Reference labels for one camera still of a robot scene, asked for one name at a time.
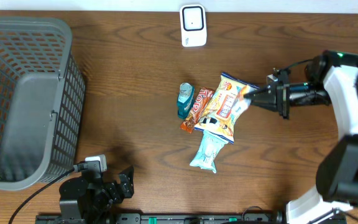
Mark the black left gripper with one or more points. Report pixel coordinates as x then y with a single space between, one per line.
126 185

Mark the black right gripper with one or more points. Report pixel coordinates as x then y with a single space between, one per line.
278 89

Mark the yellow snack bag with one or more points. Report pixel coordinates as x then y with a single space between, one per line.
219 116

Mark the red chocolate bar wrapper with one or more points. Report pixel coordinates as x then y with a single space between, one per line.
201 101

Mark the light teal snack packet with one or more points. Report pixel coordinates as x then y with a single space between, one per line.
210 147

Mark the teal mouthwash bottle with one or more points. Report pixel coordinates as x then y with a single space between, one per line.
185 100

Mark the orange small box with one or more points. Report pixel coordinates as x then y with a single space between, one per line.
241 103

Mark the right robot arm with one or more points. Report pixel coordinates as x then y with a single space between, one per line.
332 79

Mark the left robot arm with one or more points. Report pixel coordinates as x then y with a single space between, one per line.
89 199

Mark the white barcode scanner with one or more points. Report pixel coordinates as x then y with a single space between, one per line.
193 25

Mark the gray plastic basket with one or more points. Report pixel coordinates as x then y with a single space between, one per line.
42 94

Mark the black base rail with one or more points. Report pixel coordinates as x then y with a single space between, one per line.
136 218

